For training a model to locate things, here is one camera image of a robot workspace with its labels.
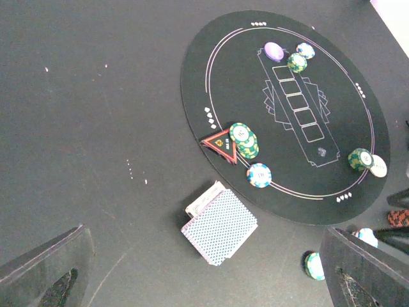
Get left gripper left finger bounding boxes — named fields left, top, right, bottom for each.
left=1, top=225, right=95, bottom=306

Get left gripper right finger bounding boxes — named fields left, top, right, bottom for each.
left=320, top=227, right=408, bottom=306

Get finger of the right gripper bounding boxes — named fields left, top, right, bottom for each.
left=387, top=189, right=409, bottom=208
left=374, top=227, right=409, bottom=253

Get orange black chip stack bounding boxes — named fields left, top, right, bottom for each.
left=387, top=209, right=409, bottom=228

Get blue white chip stack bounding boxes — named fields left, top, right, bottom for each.
left=351, top=228, right=378, bottom=248

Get white dealer button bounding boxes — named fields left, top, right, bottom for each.
left=369, top=154, right=387, bottom=178

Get green chip stack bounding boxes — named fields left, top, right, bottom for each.
left=304, top=252, right=325, bottom=281

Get green chips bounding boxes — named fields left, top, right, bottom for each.
left=348, top=148, right=374, bottom=171
left=229, top=122, right=259, bottom=159
left=287, top=52, right=307, bottom=73

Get blue chips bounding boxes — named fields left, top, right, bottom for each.
left=246, top=163, right=272, bottom=188
left=296, top=42, right=316, bottom=59

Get purple round blind button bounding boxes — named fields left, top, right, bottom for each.
left=263, top=42, right=284, bottom=62

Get round black poker mat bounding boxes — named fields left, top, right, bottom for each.
left=181, top=11, right=390, bottom=225

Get blue playing card deck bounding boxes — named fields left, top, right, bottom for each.
left=181, top=189, right=258, bottom=266

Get white card box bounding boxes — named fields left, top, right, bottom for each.
left=185, top=180, right=226, bottom=218

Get red triangle all-in marker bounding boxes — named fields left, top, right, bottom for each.
left=200, top=129, right=237, bottom=165

